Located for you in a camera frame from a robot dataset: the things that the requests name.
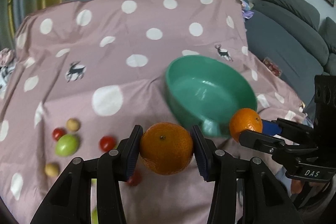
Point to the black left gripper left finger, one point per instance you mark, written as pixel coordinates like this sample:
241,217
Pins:
116,166

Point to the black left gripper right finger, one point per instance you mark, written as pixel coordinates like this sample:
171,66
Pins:
217,166

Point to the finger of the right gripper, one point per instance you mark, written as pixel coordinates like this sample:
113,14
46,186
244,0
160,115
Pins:
296,132
267,144

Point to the red tomato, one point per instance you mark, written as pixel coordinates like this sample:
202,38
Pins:
58,133
135,179
107,143

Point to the small orange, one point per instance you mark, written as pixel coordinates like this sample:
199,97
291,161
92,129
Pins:
244,119

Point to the large green fruit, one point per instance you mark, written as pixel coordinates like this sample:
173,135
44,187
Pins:
67,145

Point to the large orange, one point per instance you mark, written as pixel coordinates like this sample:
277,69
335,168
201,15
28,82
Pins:
166,148

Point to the tan fruit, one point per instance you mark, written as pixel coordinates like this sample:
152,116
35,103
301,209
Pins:
52,169
73,125

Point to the green plastic bowl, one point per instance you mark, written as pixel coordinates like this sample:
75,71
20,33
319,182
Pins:
206,92

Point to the red snack packet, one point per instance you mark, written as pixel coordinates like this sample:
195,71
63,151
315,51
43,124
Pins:
272,67

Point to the grey sofa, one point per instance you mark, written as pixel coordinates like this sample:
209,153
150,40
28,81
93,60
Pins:
289,34

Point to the pile of clothes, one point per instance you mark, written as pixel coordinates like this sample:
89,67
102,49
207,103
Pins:
7,65

